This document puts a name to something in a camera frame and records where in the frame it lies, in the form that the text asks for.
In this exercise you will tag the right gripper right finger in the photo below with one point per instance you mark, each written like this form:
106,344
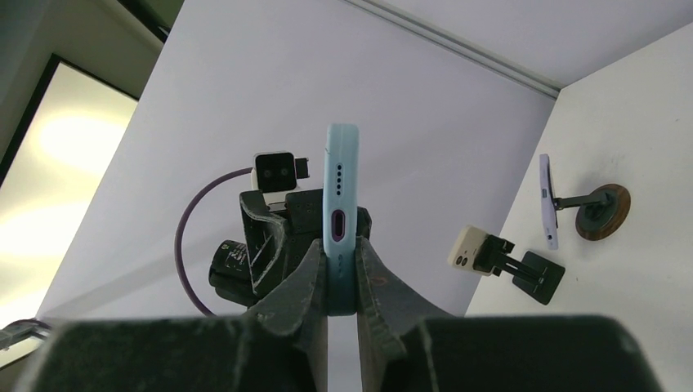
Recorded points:
409,344

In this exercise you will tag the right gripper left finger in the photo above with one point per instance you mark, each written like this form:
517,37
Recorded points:
279,344

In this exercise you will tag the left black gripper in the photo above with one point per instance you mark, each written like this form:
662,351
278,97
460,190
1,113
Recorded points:
281,229

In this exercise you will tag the light blue cased phone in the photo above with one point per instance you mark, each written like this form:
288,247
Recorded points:
339,204

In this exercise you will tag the cream cased phone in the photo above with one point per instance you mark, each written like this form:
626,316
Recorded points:
466,251

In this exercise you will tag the black folding phone stand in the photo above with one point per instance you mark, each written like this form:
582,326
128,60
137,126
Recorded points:
535,275

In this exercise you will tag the lilac cased phone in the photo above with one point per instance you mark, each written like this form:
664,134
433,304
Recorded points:
548,210

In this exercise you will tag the round wooden base stand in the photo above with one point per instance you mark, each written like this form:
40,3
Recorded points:
600,213

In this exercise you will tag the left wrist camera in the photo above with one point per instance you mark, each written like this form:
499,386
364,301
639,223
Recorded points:
275,172

